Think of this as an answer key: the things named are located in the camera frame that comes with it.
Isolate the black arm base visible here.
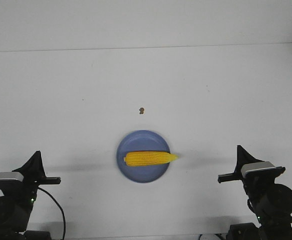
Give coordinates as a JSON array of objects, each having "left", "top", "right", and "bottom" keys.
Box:
[
  {"left": 23, "top": 230, "right": 52, "bottom": 240},
  {"left": 226, "top": 222, "right": 260, "bottom": 240}
]

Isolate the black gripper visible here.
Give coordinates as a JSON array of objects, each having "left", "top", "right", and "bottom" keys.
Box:
[
  {"left": 12, "top": 150, "right": 61, "bottom": 200},
  {"left": 217, "top": 145, "right": 276, "bottom": 198}
]

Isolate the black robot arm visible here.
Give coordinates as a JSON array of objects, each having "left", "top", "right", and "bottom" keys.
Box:
[
  {"left": 0, "top": 150, "right": 66, "bottom": 240},
  {"left": 217, "top": 145, "right": 292, "bottom": 240}
]

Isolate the blue round plate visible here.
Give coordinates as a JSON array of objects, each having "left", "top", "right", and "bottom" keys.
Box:
[{"left": 116, "top": 130, "right": 170, "bottom": 184}]

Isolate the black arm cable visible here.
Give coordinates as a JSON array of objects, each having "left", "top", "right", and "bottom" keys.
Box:
[{"left": 37, "top": 187, "right": 67, "bottom": 240}]

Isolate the yellow toy corn cob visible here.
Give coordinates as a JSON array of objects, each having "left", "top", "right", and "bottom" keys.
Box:
[{"left": 124, "top": 151, "right": 178, "bottom": 167}]

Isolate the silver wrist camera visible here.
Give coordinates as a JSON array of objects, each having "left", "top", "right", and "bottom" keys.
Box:
[{"left": 240, "top": 161, "right": 283, "bottom": 179}]

